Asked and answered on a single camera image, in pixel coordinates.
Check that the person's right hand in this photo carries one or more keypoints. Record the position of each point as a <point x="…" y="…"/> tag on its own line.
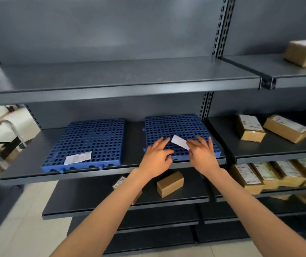
<point x="204" y="159"/>

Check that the person's left hand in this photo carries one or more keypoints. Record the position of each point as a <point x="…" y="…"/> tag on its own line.
<point x="154" y="161"/>

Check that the person's right thumb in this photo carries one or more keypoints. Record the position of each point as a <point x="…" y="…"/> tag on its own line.
<point x="191" y="143"/>

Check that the person's right middle finger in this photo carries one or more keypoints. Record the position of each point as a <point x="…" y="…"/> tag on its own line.
<point x="210" y="143"/>

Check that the person's left thumb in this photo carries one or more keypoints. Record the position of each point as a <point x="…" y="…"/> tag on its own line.
<point x="167" y="153"/>

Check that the small white paper label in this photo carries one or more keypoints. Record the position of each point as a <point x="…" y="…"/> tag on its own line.
<point x="179" y="142"/>

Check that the person's right forearm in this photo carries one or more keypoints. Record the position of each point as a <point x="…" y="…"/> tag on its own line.
<point x="252" y="214"/>

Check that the person's left forearm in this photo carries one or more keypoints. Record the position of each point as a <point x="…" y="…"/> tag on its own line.
<point x="107" y="214"/>

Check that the blue perforated plastic mat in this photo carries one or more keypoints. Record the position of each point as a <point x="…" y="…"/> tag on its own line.
<point x="177" y="131"/>
<point x="87" y="144"/>

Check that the plain small cardboard box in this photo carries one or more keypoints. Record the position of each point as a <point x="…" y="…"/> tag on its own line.
<point x="170" y="184"/>

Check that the white printed paper label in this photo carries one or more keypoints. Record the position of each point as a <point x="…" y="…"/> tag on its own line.
<point x="77" y="158"/>

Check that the gray metal shelving unit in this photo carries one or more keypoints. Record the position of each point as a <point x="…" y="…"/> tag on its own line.
<point x="115" y="77"/>

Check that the black slotted shelf upright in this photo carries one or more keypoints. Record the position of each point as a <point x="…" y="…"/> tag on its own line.
<point x="220" y="37"/>

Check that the large beige carton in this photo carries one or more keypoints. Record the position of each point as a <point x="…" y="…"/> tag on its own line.
<point x="19" y="124"/>

